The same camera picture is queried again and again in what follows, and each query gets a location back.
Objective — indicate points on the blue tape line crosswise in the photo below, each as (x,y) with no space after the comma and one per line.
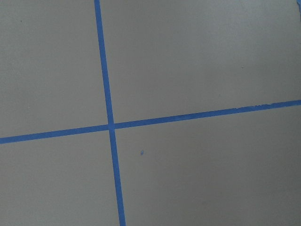
(138,123)

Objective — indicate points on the blue tape line lengthwise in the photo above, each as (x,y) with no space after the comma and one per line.
(110,117)

